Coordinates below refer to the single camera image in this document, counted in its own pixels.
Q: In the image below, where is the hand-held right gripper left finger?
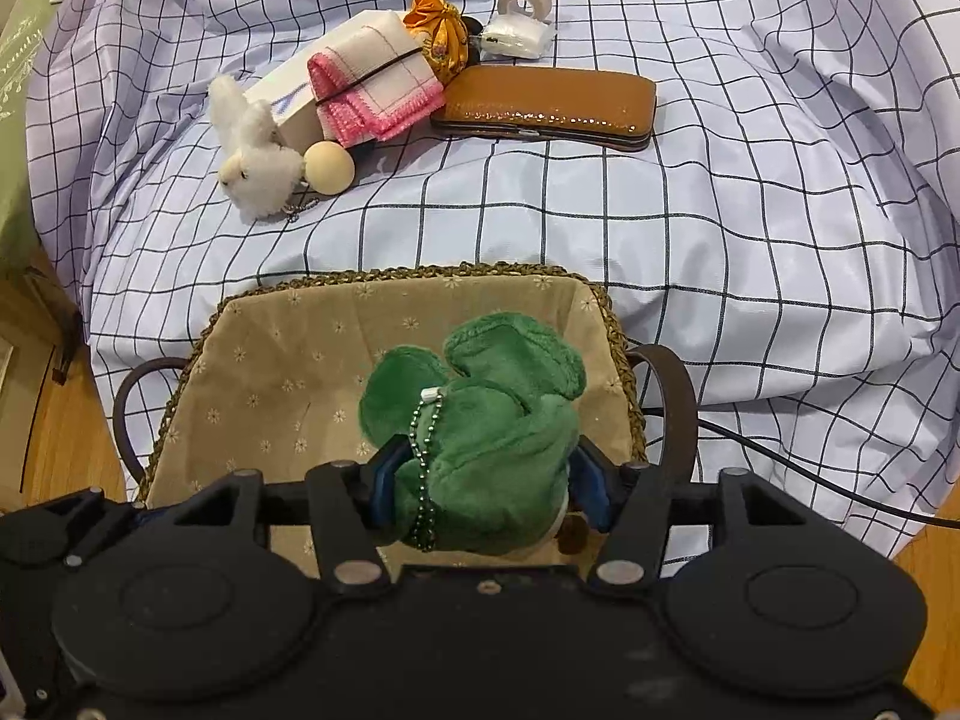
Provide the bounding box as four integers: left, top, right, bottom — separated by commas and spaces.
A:
174, 439, 417, 592

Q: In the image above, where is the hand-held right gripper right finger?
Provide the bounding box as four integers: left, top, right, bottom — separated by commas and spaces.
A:
566, 439, 807, 590

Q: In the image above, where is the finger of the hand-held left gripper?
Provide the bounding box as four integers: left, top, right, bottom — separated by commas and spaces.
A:
0, 489, 143, 586

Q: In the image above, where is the green plush toy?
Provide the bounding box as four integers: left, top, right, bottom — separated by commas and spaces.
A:
358, 313, 588, 557

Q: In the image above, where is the woven basket with fabric liner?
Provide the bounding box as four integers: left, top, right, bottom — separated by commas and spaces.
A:
112, 262, 698, 587

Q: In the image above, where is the cream wooden ball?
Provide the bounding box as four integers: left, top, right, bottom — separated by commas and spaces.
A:
303, 141, 355, 196

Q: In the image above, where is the white plush bunny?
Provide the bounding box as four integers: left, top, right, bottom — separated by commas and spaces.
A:
206, 75, 320, 224

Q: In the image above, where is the white cloth with pink edge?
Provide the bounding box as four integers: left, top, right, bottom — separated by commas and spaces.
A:
307, 10, 447, 145

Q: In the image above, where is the orange drawstring pouch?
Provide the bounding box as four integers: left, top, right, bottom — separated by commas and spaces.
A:
403, 0, 472, 85

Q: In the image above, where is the white gauze packet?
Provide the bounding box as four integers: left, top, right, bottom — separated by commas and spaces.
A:
480, 13, 560, 61

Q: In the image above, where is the checked bed sheet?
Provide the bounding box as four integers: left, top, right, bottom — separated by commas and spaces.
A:
26, 0, 960, 560

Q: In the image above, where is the white phone box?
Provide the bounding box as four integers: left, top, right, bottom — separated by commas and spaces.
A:
244, 56, 331, 155

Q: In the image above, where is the brown leather case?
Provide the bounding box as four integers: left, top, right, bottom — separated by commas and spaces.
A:
429, 64, 659, 153

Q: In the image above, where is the green bag with lettering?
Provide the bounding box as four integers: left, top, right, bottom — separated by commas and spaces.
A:
0, 0, 83, 275

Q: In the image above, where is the black cable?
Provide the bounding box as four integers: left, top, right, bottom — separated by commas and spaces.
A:
645, 409, 960, 527

